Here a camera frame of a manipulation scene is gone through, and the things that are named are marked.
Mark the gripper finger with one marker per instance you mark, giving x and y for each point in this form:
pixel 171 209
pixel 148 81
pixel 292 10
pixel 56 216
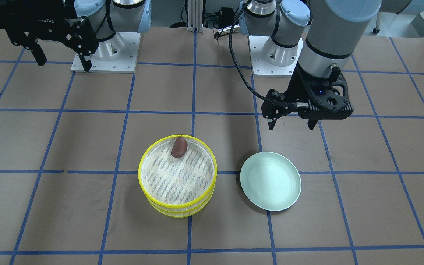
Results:
pixel 312 123
pixel 86 62
pixel 35 49
pixel 272 121

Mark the brown bun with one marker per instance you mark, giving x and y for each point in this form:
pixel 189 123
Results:
pixel 179 147

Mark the yellow top steamer layer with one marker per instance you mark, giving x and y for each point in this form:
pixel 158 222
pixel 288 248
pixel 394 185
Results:
pixel 177 182

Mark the yellow steamer layer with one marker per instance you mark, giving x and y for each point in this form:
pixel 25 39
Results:
pixel 182 212
pixel 177 182

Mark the yellow bottom steamer layer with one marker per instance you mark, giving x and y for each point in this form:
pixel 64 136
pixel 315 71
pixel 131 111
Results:
pixel 182 212

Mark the light green plate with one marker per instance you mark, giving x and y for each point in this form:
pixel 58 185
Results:
pixel 270 181

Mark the aluminium frame post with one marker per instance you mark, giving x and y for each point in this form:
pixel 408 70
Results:
pixel 195 15

